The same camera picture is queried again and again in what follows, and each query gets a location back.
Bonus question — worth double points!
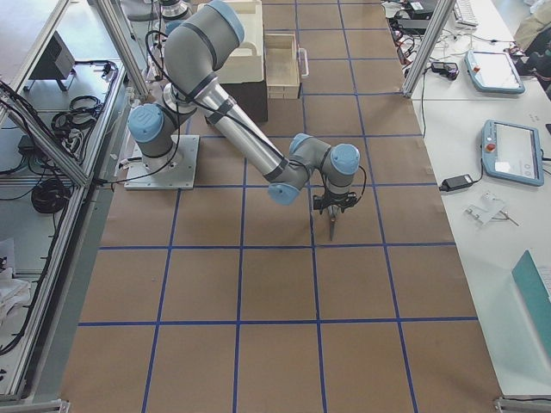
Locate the dark brown cabinet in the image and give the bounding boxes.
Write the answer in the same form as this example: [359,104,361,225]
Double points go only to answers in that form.
[220,81,269,124]

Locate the grey control box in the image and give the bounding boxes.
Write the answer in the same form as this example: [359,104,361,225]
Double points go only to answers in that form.
[23,31,76,91]

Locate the cream plastic tray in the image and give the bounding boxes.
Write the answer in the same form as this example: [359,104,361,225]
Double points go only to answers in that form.
[195,0,264,85]

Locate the far teach pendant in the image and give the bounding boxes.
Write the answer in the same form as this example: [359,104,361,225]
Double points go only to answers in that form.
[464,50,525,95]

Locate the aluminium frame post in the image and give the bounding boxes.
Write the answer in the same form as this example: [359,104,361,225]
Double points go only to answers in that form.
[402,0,455,98]

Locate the orange grey scissors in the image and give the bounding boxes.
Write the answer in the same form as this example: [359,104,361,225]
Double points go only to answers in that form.
[328,205,341,241]

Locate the black power adapter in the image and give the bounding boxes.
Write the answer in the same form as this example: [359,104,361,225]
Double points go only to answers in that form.
[439,174,474,192]

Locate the black coiled cable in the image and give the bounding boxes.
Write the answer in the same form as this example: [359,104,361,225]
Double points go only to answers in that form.
[30,178,70,215]

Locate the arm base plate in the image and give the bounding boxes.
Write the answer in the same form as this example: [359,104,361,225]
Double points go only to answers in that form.
[123,134,200,190]

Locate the clear plastic bracket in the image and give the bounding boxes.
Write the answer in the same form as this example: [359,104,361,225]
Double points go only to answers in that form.
[463,191,520,230]

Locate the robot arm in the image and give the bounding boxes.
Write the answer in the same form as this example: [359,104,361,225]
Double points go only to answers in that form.
[128,1,361,211]

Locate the wooden drawer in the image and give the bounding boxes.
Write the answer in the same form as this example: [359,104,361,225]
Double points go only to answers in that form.
[264,33,300,99]

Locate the teach pendant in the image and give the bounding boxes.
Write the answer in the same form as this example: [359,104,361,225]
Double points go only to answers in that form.
[464,50,525,95]
[481,120,544,187]

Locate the white drawer handle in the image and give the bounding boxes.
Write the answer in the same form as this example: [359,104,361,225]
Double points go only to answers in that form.
[298,47,310,79]

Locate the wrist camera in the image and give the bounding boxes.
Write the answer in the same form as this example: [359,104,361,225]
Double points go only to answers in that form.
[313,192,361,212]

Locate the near teach pendant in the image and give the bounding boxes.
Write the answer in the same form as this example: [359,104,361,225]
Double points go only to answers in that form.
[481,120,544,187]

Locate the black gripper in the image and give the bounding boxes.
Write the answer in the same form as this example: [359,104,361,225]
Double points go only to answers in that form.
[318,179,353,214]

